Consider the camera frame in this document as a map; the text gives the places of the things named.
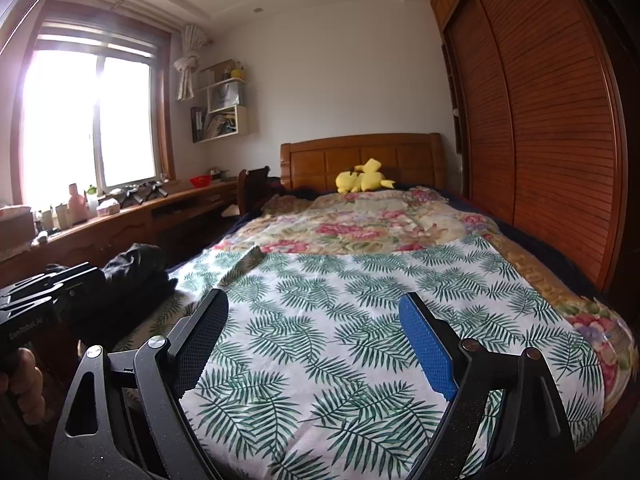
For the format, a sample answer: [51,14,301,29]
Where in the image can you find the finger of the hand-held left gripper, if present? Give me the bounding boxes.
[0,261,107,312]

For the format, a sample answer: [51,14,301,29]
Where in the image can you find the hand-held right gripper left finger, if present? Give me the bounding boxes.
[49,288,230,480]

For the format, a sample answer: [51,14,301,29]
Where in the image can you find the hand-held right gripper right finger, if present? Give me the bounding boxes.
[398,291,573,480]

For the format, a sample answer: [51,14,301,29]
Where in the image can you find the black jacket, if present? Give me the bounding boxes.
[60,243,176,348]

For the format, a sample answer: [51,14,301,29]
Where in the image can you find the person's left hand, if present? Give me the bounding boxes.
[0,347,46,411]

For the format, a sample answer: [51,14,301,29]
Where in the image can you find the long wooden desk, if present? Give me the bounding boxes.
[0,179,241,286]

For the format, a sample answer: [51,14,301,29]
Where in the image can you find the pink bottle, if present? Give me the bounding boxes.
[67,182,88,224]

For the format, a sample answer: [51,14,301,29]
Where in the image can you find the leaf print blanket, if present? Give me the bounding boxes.
[112,232,608,480]

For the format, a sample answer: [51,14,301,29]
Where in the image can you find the cardboard box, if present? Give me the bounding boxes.
[0,205,37,256]

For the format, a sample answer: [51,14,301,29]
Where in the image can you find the dark blue bed sheet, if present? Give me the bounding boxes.
[440,187,608,298]

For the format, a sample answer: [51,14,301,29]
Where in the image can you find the floral quilt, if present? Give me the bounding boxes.
[220,185,636,401]

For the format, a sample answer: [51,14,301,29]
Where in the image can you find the wooden framed window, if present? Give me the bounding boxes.
[10,2,176,206]

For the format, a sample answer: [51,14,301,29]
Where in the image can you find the dark wooden chair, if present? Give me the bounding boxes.
[237,166,273,213]

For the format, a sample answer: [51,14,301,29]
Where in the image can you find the dark cloth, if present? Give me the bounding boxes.
[280,185,321,201]

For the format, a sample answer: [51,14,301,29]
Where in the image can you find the yellow plush toy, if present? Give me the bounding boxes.
[335,158,396,195]

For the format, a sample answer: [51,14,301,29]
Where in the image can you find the wooden bed headboard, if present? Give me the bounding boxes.
[279,133,448,196]

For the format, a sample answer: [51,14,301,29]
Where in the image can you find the white paper bag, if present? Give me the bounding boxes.
[209,82,242,111]

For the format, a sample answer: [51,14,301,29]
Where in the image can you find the tied white curtain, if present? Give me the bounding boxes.
[172,25,213,102]

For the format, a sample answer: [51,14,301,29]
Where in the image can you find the wooden louvred wardrobe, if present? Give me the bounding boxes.
[430,0,628,293]

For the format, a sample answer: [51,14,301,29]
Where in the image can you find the white wall shelf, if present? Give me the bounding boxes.
[190,59,251,144]

